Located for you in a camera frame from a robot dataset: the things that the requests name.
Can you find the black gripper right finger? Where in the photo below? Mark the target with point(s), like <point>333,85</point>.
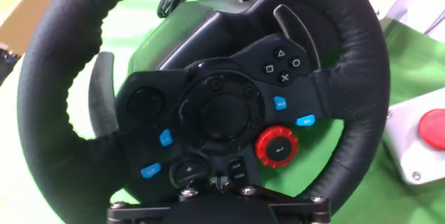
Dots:
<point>302,210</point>

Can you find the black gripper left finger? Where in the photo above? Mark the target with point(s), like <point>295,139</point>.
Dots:
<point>139,213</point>

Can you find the black steering wheel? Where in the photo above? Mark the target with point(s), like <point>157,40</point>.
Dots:
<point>48,112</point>

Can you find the grey box tall red button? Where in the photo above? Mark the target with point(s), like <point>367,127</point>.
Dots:
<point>417,140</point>

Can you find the green cloth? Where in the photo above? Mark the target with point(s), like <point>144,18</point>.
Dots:
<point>410,60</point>

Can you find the black plastic object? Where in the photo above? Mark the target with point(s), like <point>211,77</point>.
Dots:
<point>7,65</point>

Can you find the cardboard box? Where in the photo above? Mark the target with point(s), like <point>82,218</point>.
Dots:
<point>24,8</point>

